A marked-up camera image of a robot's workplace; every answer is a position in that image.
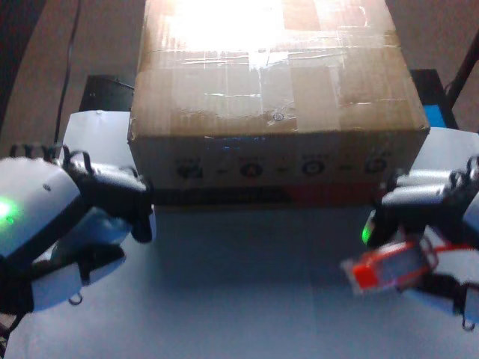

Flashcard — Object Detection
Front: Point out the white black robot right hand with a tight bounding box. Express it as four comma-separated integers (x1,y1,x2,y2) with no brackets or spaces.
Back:
361,153,479,333

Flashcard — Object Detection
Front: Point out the black tripod stand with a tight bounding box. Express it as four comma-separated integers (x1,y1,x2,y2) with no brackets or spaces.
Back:
444,33,479,110

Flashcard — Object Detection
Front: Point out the thin black cable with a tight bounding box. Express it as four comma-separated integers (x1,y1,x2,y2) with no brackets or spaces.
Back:
54,0,82,145

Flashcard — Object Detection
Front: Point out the brown cardboard box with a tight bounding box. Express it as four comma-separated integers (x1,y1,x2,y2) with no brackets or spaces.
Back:
126,0,430,211

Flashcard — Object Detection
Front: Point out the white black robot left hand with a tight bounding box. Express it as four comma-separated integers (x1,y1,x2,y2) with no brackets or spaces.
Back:
0,148,157,312

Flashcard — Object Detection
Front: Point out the blue sticker patch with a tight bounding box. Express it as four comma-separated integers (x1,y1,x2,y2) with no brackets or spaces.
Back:
422,104,447,129

